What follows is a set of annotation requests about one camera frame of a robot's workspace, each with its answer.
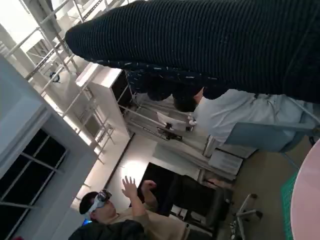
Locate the black knitted gloved right hand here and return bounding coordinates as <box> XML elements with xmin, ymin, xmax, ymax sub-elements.
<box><xmin>64</xmin><ymin>0</ymin><xmax>320</xmax><ymax>104</ymax></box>

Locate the pink bowl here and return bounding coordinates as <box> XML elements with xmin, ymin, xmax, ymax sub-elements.
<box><xmin>292</xmin><ymin>142</ymin><xmax>320</xmax><ymax>240</ymax></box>

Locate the person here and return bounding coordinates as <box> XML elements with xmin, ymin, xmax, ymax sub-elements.
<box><xmin>79</xmin><ymin>176</ymin><xmax>191</xmax><ymax>240</ymax></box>
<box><xmin>173</xmin><ymin>89</ymin><xmax>316</xmax><ymax>148</ymax></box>

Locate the tall white cabinet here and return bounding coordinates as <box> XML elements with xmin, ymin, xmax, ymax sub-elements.
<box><xmin>75</xmin><ymin>64</ymin><xmax>133</xmax><ymax>137</ymax></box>

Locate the grey blue chair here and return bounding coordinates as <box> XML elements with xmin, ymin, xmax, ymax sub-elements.
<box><xmin>224</xmin><ymin>99</ymin><xmax>320</xmax><ymax>171</ymax></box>

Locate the small white grille unit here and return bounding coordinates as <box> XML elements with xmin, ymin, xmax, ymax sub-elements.
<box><xmin>208</xmin><ymin>147</ymin><xmax>246</xmax><ymax>180</ymax></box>

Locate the small round blue device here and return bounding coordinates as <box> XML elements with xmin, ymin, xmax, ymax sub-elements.
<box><xmin>49</xmin><ymin>71</ymin><xmax>62</xmax><ymax>83</ymax></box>

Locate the green cutting mat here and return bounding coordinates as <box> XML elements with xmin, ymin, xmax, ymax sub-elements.
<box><xmin>279</xmin><ymin>172</ymin><xmax>305</xmax><ymax>240</ymax></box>

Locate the white VR headset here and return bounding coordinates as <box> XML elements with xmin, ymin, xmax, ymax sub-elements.
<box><xmin>83</xmin><ymin>189</ymin><xmax>113</xmax><ymax>218</ymax></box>

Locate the black padded jacket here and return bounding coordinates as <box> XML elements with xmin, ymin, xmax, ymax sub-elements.
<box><xmin>68</xmin><ymin>219</ymin><xmax>146</xmax><ymax>240</ymax></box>

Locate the metal frame desk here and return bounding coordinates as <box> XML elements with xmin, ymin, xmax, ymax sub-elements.
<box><xmin>118</xmin><ymin>98</ymin><xmax>213</xmax><ymax>156</ymax></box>

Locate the dark window with frame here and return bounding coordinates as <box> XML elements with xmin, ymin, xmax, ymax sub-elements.
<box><xmin>0</xmin><ymin>128</ymin><xmax>70</xmax><ymax>237</ymax></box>

